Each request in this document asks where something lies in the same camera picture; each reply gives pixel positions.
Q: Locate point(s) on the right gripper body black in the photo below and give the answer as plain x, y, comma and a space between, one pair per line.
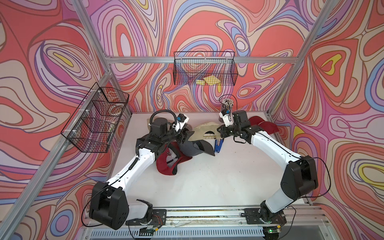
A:
227, 131

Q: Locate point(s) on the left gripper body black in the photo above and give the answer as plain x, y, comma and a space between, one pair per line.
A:
173, 137

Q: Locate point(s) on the dark grey cap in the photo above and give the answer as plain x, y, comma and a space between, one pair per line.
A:
140, 143
194, 148

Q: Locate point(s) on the dark red cap front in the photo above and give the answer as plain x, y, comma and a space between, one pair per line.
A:
167, 163

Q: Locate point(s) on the dark red cap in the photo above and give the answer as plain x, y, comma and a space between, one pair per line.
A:
167, 163
268, 127

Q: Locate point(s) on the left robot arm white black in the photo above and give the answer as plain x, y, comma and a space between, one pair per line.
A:
109, 204

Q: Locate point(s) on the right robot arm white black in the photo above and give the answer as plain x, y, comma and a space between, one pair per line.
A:
300, 173

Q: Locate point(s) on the pencil cup with pencils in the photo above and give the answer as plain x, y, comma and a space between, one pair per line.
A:
227, 104

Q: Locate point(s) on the yellow sticky notes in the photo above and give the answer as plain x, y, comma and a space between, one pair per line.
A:
210, 81

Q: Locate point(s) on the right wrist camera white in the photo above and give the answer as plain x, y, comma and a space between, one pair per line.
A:
226, 117

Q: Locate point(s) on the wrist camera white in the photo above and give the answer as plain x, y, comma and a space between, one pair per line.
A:
181, 121
226, 117

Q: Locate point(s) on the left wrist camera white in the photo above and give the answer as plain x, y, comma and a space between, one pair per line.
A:
181, 121

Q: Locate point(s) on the black wire basket back wall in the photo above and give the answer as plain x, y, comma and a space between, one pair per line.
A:
192, 65

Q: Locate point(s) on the black wire basket wall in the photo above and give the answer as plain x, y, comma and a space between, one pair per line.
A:
92, 127
192, 65

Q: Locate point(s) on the black wire basket left wall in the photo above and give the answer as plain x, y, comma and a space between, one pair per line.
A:
92, 127

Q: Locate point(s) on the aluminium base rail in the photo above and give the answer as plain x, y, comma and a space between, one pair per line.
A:
221, 223

